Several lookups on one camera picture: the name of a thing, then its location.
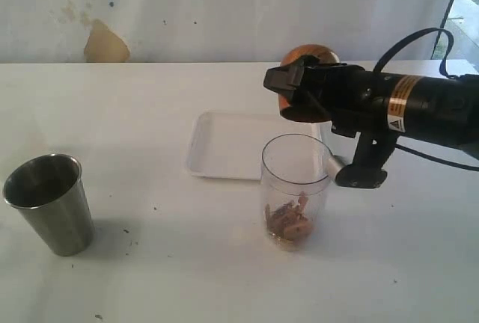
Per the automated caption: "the wrist camera black and white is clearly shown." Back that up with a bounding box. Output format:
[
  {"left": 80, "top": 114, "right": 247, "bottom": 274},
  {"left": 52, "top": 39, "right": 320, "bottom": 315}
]
[{"left": 326, "top": 132, "right": 398, "bottom": 189}]

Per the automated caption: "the brown food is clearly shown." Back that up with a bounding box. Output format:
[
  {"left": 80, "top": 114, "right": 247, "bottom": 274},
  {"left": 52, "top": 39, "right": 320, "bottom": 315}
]
[{"left": 263, "top": 192, "right": 314, "bottom": 245}]

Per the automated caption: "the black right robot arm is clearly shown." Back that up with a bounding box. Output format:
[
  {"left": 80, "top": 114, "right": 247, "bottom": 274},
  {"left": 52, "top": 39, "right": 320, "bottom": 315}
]
[{"left": 263, "top": 55, "right": 478, "bottom": 153}]

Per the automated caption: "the brown wooden cup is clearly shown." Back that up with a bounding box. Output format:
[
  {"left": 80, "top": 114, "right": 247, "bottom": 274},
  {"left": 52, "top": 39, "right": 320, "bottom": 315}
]
[{"left": 278, "top": 44, "right": 340, "bottom": 123}]

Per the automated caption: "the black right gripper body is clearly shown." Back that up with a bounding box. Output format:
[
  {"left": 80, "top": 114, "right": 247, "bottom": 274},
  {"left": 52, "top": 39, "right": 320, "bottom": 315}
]
[{"left": 306, "top": 62, "right": 393, "bottom": 137}]

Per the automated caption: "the stainless steel cup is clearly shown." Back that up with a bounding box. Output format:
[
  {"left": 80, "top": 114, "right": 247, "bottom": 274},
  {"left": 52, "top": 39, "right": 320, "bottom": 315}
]
[{"left": 2, "top": 153, "right": 94, "bottom": 256}]

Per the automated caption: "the white rectangular tray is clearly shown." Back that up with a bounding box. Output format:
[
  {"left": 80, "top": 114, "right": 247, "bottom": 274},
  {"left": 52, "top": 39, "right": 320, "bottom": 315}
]
[{"left": 186, "top": 111, "right": 321, "bottom": 181}]

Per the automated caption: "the white backdrop cloth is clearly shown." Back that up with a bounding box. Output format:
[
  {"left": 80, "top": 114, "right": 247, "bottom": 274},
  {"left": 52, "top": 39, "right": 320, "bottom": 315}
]
[{"left": 1, "top": 0, "right": 450, "bottom": 62}]

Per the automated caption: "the clear plastic measuring cup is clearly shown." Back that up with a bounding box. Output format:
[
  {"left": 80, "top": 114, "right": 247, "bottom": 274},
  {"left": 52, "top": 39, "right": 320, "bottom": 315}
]
[{"left": 260, "top": 134, "right": 331, "bottom": 251}]

